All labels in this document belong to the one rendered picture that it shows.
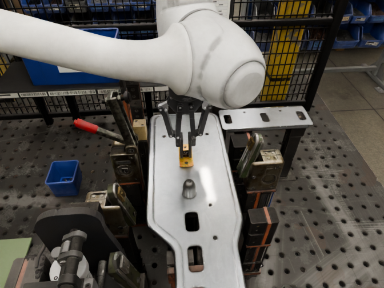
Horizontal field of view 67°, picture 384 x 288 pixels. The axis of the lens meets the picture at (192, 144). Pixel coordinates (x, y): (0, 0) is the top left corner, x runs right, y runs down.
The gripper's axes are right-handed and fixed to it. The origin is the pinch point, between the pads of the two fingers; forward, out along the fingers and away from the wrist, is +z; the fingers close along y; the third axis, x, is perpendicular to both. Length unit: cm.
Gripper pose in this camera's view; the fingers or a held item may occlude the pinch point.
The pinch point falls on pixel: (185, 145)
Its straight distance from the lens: 77.0
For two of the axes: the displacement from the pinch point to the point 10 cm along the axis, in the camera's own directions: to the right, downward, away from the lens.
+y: 10.0, -0.5, 0.6
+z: -0.1, 7.2, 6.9
